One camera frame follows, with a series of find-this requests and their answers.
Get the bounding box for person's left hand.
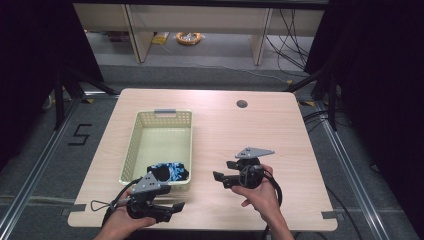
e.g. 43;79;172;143
99;198;157;236

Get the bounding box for light wooden background desk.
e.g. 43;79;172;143
72;2;327;66

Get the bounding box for metal floor rail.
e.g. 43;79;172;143
0;95;84;232
314;99;383;240

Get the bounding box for bundle of black floor cables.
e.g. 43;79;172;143
265;9;312;72

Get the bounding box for dark blue cloth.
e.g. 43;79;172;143
146;161;190;184

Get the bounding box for cream perforated plastic basket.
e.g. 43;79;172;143
118;108;194;193

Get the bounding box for person's right hand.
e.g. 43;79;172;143
231;164;284;223

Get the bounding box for black cables beside table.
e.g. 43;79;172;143
302;109;330;127

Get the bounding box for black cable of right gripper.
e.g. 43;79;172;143
259;165;284;240

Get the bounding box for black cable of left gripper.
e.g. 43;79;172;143
90;177;144;228

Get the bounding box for yellow packet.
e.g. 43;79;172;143
151;31;170;46

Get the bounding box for black metal stand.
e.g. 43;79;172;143
284;65;338;132
52;65;118;132

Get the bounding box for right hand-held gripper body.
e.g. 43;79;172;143
232;146;276;190

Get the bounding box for white floor cable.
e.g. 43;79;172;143
159;43;292;85

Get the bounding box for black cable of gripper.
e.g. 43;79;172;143
90;177;144;228
259;165;284;240

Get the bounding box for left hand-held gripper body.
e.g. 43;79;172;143
126;171;173;224

